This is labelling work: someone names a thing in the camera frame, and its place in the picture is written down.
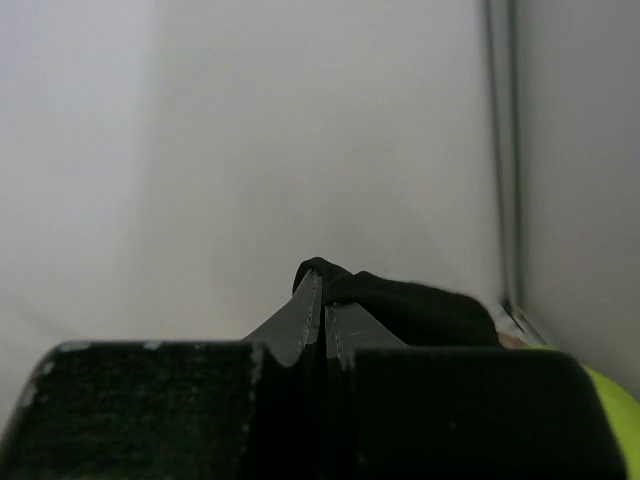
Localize black shorts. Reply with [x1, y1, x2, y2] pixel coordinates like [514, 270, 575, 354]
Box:
[292, 257, 500, 347]

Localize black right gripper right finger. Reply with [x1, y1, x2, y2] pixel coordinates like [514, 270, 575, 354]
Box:
[325, 305, 628, 479]

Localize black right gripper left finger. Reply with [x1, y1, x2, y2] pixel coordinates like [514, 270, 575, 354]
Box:
[1, 272, 322, 479]

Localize lime green shorts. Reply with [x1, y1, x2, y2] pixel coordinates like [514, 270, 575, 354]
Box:
[529, 343, 640, 480]

